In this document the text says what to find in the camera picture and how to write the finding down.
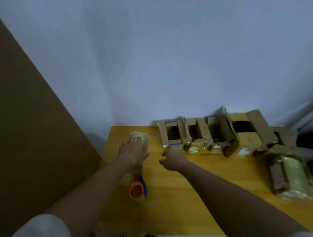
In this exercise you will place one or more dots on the person's left hand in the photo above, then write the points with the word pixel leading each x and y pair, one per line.
pixel 133 151

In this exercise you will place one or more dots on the person's right hand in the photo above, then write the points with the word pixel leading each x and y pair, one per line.
pixel 173 160

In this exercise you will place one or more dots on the orange dispenser with yellow tape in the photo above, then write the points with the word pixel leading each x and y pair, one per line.
pixel 136 191

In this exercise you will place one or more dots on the row of cardboard boxes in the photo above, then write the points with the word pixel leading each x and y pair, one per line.
pixel 244 139

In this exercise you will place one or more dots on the person's left forearm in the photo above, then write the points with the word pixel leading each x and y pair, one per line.
pixel 93 195

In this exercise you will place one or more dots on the person's right forearm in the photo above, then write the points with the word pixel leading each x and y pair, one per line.
pixel 232 202

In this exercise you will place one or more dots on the large brown cardboard sheet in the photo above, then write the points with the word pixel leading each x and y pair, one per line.
pixel 36 146

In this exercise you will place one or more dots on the person's white shirt sleeve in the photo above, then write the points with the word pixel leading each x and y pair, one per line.
pixel 41 227

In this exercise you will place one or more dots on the yellow wooden table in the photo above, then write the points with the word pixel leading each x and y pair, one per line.
pixel 171 195

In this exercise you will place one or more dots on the black bag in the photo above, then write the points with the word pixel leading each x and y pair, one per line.
pixel 305 140

